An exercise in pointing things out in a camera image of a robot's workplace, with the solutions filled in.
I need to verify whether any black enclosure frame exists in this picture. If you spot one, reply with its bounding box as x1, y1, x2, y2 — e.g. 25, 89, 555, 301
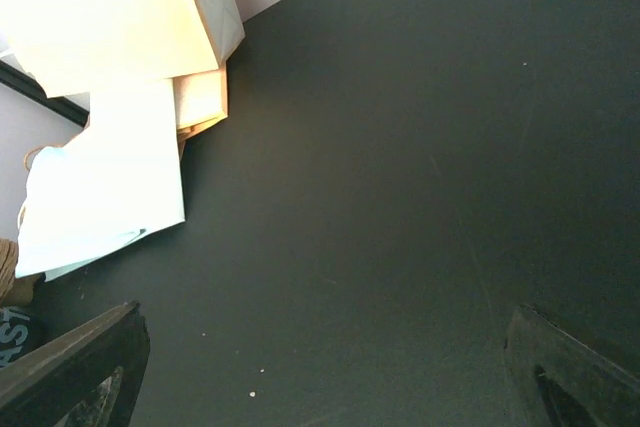
0, 61, 89, 127

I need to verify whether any brown paper takeout bag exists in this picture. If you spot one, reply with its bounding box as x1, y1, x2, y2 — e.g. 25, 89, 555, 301
1, 0, 245, 97

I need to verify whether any brown pulp cup carrier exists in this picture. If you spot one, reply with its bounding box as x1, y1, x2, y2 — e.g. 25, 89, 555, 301
0, 239, 43, 307

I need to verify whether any brown white flat paper bag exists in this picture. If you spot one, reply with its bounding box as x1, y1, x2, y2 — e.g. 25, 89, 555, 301
173, 67, 228, 142

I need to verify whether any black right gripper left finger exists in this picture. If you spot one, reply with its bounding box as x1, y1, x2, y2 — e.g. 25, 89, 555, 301
1, 301, 150, 426

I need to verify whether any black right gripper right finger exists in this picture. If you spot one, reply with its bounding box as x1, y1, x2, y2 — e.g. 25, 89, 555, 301
505, 305, 639, 426

